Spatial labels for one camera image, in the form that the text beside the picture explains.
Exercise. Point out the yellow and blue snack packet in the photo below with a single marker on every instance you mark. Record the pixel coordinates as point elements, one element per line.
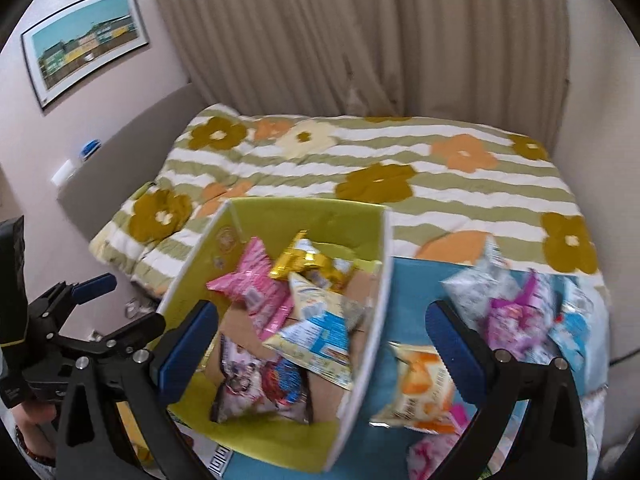
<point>320,330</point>

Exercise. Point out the gold snack packet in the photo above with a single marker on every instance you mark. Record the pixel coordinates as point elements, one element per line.
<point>300,261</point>

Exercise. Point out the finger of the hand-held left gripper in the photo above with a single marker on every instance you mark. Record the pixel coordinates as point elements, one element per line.
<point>135,330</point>
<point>95,285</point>

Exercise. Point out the green cardboard box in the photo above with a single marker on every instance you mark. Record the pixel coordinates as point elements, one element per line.
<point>300,216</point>

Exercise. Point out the small blue white object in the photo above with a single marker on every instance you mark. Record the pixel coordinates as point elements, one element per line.
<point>91,149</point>

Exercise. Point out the white wall switch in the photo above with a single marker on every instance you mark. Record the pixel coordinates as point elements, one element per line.
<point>63,172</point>

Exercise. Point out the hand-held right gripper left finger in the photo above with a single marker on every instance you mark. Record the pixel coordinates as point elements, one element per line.
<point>190,347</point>

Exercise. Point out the person's left hand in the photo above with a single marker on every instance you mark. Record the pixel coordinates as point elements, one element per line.
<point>37,415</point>

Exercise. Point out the grey bed headboard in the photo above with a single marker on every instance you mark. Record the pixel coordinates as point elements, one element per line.
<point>125,170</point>

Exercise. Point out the orange and white snack packet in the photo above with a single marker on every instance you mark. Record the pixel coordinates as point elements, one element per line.
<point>425,385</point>

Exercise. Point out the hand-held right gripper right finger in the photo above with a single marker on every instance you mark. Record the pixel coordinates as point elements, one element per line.
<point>455,350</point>

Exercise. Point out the framed wall picture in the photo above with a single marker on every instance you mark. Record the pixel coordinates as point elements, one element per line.
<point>85,45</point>

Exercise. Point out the beige curtain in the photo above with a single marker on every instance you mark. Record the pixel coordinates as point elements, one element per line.
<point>350,35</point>

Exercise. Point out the dark illustrated snack packet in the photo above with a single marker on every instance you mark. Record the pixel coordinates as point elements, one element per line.
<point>250,385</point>

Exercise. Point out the blue towel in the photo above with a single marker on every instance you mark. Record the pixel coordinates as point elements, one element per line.
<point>405,300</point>

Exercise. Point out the blue white snack packet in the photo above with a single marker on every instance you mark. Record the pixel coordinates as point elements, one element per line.
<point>570,330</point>

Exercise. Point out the silver white snack packet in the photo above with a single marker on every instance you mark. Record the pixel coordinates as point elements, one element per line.
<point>475,285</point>

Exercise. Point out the striped floral blanket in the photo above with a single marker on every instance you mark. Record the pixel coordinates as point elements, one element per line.
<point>350,160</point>

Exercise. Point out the pink white snack packet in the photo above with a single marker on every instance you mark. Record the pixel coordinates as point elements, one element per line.
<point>435,455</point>

